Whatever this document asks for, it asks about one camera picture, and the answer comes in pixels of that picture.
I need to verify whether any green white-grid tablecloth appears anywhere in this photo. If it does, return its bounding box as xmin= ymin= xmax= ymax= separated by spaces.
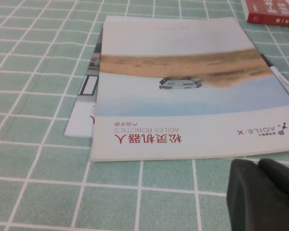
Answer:
xmin=0 ymin=0 xmax=289 ymax=231

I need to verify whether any AgileX brochure with vehicle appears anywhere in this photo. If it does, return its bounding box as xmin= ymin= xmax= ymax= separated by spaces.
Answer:
xmin=91 ymin=15 xmax=289 ymax=163

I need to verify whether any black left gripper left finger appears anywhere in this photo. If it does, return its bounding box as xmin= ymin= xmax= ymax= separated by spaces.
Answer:
xmin=226 ymin=158 xmax=289 ymax=231

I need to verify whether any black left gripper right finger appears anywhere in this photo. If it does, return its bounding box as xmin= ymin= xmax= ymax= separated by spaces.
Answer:
xmin=257 ymin=158 xmax=289 ymax=207

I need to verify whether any red book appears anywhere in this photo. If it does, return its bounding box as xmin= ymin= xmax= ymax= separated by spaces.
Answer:
xmin=240 ymin=0 xmax=289 ymax=26

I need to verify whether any black-capped whiteboard marker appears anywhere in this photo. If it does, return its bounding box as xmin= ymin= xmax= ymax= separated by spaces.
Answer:
xmin=260 ymin=53 xmax=289 ymax=108

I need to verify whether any white booklet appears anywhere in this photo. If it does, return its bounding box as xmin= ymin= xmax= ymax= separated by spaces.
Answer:
xmin=64 ymin=26 xmax=104 ymax=138

